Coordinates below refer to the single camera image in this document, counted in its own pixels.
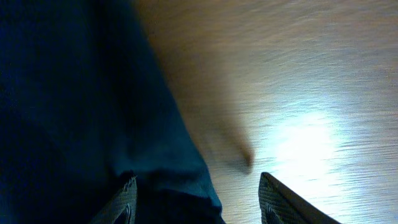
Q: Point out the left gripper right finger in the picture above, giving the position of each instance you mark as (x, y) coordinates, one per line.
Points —
(281, 205)

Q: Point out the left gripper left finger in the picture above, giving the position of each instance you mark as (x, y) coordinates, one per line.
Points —
(121, 208)

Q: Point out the navy blue shorts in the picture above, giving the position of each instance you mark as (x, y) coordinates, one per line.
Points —
(84, 107)

